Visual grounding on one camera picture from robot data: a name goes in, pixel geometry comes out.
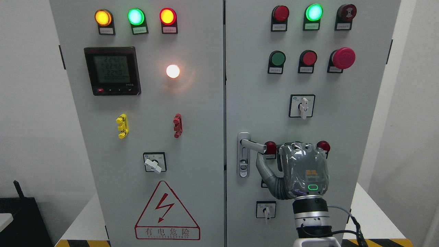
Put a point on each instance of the silver swing door handle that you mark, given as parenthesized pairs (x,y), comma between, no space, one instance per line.
(244,146)

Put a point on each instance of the grey left cabinet door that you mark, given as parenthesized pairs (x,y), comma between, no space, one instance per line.
(195,161)

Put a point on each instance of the grey cabinet door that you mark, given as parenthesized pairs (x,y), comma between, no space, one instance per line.
(259,103)
(195,161)

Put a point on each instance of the grey right cabinet door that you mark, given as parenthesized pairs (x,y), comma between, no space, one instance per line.
(259,103)

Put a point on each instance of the red lamp top right door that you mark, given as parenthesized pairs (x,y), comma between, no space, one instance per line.
(279,18)

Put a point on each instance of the green indicator lamp left door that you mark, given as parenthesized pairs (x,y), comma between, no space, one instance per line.
(137,21)

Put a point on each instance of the red terminal connector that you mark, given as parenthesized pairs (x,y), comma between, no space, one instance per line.
(177,125)

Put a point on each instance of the red lamp middle left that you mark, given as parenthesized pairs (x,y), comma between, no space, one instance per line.
(270,152)

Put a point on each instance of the white lit indicator lamp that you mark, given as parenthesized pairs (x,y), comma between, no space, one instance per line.
(173,71)

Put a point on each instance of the green push button upper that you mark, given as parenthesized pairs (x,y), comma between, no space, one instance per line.
(276,62)

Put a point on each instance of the yellow terminal connector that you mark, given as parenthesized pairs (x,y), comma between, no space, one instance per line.
(122,126)

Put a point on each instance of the red lamp middle right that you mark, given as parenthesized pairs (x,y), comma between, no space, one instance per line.
(325,146)

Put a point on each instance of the red push button upper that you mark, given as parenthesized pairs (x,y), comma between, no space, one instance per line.
(306,61)

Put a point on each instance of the red electric hazard warning sticker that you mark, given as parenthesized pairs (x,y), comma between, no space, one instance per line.
(166,218)

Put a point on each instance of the black digital power meter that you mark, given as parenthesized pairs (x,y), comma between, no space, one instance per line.
(113,70)

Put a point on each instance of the red lit indicator lamp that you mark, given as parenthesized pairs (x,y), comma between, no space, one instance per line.
(168,18)

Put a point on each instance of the red emergency stop button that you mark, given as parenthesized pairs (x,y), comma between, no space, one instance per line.
(341,59)

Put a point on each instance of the green lit lamp top right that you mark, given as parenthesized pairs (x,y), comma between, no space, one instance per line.
(312,16)

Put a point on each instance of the yellow indicator lamp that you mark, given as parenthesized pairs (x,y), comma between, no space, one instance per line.
(104,19)

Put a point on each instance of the dark red buzzer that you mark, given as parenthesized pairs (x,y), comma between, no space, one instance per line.
(344,17)

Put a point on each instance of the white platform with hazard stripes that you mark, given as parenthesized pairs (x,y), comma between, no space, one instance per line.
(88,229)

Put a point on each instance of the black box with antenna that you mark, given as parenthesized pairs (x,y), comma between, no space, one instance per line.
(27,228)

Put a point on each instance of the white rotary selector switch left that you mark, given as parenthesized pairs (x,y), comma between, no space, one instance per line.
(155,162)

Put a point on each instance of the white rotary selector switch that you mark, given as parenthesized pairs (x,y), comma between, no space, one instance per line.
(301,106)
(155,162)
(266,210)

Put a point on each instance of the white rotary selector switch upper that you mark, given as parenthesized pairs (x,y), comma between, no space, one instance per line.
(301,106)

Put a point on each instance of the white rotary selector switch lower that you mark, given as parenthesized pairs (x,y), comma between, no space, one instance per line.
(266,210)

